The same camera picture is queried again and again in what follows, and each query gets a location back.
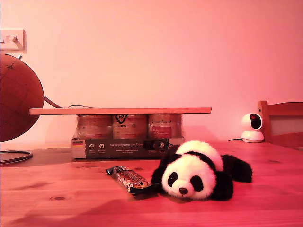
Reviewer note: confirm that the black and white panda plush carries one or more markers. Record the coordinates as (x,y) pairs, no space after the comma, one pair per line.
(189,170)

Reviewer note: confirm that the dark printed cardboard tray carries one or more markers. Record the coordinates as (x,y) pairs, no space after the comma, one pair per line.
(127,152)

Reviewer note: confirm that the brown globe ball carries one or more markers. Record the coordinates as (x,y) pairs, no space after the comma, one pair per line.
(19,99)

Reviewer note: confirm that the long wooden board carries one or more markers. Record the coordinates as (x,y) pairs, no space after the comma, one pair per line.
(118,111)

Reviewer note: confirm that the tin can with red label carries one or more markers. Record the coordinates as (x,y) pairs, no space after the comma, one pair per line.
(163,126)

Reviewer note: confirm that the silver metal globe stand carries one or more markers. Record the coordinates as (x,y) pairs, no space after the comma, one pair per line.
(50,102)

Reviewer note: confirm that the snack bar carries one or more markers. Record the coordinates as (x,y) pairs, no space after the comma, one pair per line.
(129,178)

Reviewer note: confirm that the tin can with black logo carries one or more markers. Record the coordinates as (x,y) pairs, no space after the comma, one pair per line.
(129,127)

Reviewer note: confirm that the white round security camera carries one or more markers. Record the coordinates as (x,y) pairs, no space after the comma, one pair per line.
(252,134)

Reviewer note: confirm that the wooden chair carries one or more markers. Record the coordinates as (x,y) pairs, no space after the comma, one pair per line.
(284,108)

